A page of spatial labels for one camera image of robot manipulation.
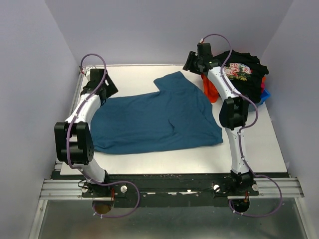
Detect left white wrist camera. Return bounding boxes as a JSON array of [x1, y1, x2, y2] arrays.
[[79, 65, 97, 76]]

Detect blue t-shirt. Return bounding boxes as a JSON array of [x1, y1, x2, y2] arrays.
[[91, 72, 223, 154]]

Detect aluminium frame profile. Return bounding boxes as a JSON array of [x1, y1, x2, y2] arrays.
[[27, 65, 87, 239]]

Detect orange t-shirt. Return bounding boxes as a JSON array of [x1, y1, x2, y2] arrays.
[[201, 73, 266, 103]]

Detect black floral t-shirt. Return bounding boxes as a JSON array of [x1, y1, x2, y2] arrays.
[[213, 50, 269, 103]]

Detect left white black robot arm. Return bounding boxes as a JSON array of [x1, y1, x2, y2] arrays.
[[54, 68, 118, 197]]

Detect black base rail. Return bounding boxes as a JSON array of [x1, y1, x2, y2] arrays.
[[40, 173, 293, 208]]

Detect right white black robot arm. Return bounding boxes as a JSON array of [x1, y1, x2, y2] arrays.
[[183, 43, 253, 195]]

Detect blue plastic bin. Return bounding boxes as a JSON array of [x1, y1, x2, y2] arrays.
[[256, 89, 271, 107]]

